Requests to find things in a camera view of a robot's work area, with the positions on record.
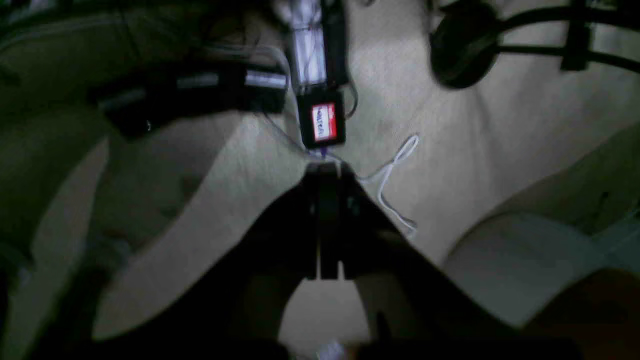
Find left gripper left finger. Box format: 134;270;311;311
30;162;321;360

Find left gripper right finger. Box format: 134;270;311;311
318;162;583;360

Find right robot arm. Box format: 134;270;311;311
87;62;290;141

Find black power adapter box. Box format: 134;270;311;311
295;90;346;150

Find black round lamp base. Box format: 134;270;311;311
429;0;640;91

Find white cable loop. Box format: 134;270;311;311
357;134;421;238

